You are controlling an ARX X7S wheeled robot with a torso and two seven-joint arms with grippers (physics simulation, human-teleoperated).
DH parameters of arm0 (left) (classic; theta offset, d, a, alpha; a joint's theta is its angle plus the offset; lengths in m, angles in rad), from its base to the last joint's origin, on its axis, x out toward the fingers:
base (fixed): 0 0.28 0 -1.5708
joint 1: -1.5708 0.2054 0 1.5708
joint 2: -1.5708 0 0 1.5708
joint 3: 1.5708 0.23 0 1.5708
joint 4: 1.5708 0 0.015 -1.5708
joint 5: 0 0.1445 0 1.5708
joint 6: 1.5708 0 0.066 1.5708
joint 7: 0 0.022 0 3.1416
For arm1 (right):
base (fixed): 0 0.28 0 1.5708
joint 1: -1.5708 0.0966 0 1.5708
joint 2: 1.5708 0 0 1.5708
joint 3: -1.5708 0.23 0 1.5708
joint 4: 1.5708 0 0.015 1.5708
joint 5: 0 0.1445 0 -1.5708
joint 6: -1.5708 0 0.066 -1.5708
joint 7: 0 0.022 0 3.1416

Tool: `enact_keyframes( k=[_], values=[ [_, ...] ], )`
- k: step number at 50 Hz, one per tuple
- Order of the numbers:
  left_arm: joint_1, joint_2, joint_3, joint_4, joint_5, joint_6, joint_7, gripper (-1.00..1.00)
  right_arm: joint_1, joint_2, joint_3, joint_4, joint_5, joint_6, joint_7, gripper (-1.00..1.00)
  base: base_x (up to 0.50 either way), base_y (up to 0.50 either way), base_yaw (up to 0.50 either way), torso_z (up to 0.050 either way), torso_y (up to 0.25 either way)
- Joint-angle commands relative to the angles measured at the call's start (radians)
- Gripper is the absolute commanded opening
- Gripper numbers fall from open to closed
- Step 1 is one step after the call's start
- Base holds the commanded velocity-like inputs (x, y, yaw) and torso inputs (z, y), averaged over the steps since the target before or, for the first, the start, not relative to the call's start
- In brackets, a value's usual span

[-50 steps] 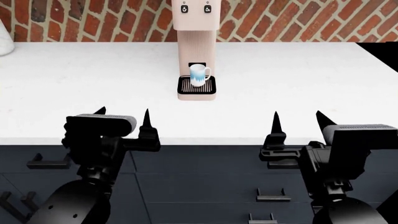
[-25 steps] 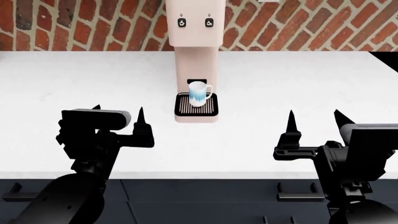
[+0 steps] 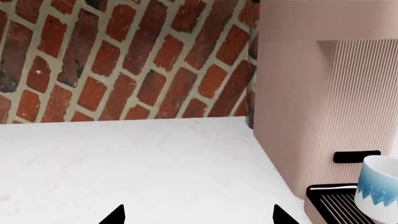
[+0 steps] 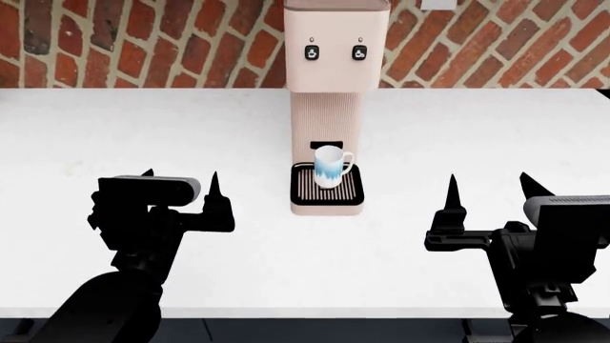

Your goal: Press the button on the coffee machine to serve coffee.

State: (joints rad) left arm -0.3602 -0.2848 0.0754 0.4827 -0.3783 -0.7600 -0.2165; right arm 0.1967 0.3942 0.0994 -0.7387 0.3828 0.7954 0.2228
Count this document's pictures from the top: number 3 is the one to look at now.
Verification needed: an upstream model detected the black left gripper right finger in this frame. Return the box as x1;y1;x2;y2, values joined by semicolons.
273;203;300;224

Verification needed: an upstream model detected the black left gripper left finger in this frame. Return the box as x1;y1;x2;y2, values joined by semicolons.
98;203;126;224

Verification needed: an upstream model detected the pink coffee machine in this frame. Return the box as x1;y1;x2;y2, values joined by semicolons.
248;0;398;224

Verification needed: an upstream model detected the black drip tray grate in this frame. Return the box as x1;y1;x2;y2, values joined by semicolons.
306;183;381;224

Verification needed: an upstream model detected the white and blue cup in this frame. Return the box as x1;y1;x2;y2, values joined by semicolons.
354;155;398;224

